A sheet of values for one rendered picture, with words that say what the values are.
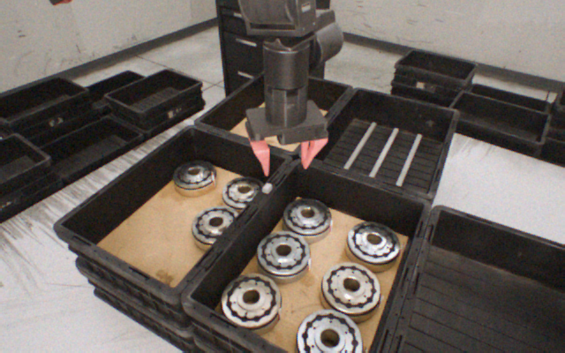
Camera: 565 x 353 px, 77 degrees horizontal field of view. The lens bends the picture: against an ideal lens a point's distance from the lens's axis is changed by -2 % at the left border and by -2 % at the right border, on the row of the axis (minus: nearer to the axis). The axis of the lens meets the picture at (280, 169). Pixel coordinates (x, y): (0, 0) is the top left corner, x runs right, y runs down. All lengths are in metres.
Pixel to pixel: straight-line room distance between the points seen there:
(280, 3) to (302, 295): 0.49
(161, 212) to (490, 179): 0.96
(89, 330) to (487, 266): 0.81
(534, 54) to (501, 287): 3.16
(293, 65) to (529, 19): 3.39
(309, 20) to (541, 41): 3.43
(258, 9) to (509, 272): 0.66
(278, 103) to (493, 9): 3.39
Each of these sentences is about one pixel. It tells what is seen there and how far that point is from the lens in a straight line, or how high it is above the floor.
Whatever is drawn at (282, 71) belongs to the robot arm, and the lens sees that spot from 0.44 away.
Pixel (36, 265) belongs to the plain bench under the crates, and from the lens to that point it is 1.06.
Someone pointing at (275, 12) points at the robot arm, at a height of 1.30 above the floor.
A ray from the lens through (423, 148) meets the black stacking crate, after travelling 1.08.
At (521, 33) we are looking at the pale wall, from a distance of 3.79.
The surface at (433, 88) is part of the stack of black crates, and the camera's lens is 2.19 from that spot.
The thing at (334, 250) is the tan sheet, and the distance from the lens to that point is 0.75.
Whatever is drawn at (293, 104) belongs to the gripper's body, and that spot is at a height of 1.19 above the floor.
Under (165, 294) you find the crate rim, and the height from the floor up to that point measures 0.93.
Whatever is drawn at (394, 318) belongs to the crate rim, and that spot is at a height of 0.93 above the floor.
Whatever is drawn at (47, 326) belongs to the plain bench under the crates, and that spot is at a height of 0.70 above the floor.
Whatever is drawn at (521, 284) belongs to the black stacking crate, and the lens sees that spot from 0.83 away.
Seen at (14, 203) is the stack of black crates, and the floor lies 0.49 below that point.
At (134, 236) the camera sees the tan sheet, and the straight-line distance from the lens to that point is 0.83.
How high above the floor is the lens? 1.42
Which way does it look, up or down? 39 degrees down
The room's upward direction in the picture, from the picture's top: straight up
